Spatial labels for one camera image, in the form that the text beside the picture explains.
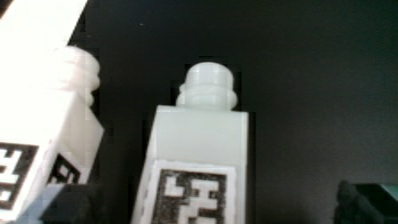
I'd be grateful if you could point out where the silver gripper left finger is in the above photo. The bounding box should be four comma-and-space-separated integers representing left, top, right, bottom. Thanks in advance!
40, 184, 103, 224

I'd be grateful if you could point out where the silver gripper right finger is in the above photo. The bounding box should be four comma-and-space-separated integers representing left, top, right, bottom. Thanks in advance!
336, 181, 398, 224

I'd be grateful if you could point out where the white table leg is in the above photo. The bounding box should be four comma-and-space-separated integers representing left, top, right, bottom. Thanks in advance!
132, 62, 249, 224
0, 0, 103, 224

